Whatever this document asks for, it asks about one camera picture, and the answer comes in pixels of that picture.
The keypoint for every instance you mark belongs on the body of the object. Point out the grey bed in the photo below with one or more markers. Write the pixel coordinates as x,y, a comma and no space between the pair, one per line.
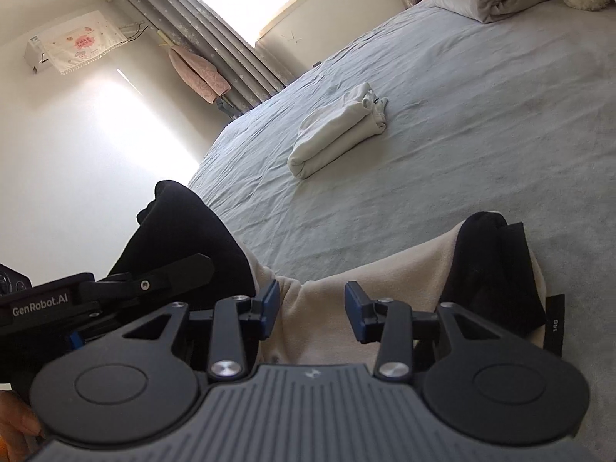
481,130

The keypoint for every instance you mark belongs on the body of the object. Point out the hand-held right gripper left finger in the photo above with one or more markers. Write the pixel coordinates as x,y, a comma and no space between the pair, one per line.
271,309

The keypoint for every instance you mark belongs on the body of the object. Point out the dark hanging bag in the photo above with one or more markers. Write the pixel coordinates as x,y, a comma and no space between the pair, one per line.
230,108

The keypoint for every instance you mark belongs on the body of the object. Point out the hanging pink garment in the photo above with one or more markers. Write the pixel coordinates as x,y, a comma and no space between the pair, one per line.
199,74

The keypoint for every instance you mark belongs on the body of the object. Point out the air conditioner with printed cover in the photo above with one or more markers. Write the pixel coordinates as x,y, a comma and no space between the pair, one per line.
77,43

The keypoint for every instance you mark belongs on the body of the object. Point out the beige and black raglan sweatshirt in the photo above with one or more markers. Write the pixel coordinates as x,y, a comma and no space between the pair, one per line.
337,308

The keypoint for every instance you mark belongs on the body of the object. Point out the folded white garment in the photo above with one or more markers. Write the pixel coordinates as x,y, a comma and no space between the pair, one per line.
337,130

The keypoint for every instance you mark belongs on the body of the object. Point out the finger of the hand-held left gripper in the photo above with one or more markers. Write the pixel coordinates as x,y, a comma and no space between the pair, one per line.
96,325
159,279

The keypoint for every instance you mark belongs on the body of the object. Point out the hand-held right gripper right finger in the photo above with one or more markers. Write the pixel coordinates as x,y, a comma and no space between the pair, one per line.
357,312

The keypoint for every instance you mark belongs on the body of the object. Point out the person's left hand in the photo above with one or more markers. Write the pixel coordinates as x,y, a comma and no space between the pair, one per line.
17,416

